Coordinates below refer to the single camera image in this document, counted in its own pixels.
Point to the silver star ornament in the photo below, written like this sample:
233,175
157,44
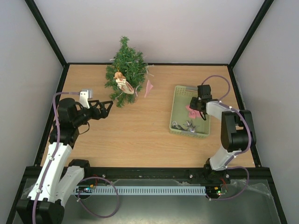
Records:
189,123

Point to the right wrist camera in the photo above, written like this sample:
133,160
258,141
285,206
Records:
204,92

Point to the brown round doll ornament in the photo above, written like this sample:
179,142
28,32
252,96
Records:
123,84

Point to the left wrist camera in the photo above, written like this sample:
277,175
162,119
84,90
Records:
84,96

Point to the pink fabric triangle ornament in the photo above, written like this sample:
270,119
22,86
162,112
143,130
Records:
148,88

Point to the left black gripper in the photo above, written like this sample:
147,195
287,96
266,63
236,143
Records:
103,114

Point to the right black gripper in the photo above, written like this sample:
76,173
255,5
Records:
196,105

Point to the white slotted cable duct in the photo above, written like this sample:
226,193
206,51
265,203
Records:
144,190

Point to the black aluminium front rail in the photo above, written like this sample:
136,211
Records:
181,174

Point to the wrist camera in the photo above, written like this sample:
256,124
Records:
204,92
84,96

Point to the pink fabric bow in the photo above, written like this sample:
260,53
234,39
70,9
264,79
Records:
193,114

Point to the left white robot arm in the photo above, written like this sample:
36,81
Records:
45,203

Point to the green perforated plastic basket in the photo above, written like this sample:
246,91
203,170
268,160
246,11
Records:
185,121

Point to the small green christmas tree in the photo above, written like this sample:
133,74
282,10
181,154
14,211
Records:
122,99

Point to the silver word ornament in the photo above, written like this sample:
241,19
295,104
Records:
175,125

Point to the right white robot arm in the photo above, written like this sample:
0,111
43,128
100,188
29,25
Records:
237,133

